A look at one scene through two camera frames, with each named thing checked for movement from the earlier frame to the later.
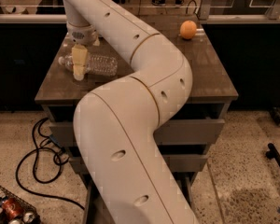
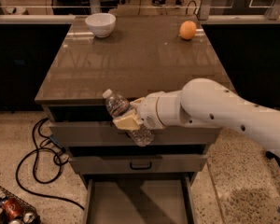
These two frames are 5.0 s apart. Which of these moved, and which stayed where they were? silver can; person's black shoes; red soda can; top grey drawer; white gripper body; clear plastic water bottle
Moved: clear plastic water bottle; white gripper body
Stayed: red soda can; top grey drawer; person's black shoes; silver can
